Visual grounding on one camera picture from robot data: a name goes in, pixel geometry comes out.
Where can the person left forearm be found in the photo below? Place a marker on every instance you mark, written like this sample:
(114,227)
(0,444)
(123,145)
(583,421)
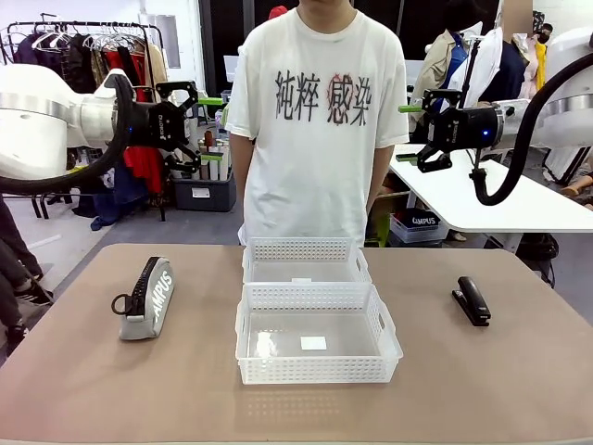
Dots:
(382,176)

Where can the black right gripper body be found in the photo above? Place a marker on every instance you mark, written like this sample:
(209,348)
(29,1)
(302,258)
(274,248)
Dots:
(463,130)

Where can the dark blue garment pile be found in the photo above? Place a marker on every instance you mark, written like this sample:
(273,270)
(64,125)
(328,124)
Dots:
(120,194)

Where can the black backpack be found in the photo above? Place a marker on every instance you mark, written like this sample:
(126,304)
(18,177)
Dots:
(537,255)

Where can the white standing panel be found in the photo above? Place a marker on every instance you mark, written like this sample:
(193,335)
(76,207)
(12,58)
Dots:
(166,41)

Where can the person right forearm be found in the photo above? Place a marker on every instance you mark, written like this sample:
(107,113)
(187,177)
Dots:
(241,162)

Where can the red hanging garment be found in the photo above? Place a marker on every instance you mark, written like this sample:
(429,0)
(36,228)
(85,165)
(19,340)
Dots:
(143,162)

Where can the white perforated plastic basket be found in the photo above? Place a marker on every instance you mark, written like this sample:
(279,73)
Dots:
(315,371)
(301,252)

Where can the black CAMPUS printed bag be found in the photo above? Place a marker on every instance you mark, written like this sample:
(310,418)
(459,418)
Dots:
(421,220)

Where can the green and brown box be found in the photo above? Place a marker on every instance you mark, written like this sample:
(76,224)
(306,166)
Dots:
(380,218)

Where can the grey plastic storage bin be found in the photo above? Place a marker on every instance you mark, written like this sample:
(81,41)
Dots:
(204,194)

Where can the person in white printed t-shirt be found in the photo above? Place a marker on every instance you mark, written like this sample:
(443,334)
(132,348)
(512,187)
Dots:
(315,185)

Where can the grey CAMPUS pencil case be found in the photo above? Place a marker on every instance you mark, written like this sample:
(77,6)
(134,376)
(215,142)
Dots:
(157,296)

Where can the white slotted storage basket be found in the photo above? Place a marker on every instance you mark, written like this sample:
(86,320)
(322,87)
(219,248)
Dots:
(419,234)

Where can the black stapler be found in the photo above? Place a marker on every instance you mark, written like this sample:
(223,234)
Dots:
(472,303)

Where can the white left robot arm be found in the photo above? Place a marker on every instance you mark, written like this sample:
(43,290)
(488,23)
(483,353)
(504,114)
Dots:
(28,83)

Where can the bystander legs in dark trousers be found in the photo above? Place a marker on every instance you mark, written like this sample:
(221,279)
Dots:
(14,259)

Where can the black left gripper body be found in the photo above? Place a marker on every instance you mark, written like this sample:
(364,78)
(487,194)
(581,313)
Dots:
(160,125)

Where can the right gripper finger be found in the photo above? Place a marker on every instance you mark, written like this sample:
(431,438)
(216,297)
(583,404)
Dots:
(433,160)
(410,109)

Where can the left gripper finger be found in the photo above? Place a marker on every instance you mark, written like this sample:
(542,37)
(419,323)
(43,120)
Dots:
(213,101)
(185,164)

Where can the black metal clothes rack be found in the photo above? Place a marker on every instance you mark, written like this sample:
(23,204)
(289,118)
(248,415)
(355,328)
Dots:
(148,32)

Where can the bystander in navy clothes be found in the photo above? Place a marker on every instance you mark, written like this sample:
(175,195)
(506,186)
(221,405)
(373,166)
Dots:
(512,69)

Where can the white background table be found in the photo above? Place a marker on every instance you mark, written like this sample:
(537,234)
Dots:
(463,199)

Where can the white paper roll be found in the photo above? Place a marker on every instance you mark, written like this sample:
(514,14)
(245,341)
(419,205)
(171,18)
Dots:
(225,167)
(214,168)

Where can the bystander in yellow clothes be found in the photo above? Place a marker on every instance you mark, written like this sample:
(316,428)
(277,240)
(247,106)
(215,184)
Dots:
(541,55)

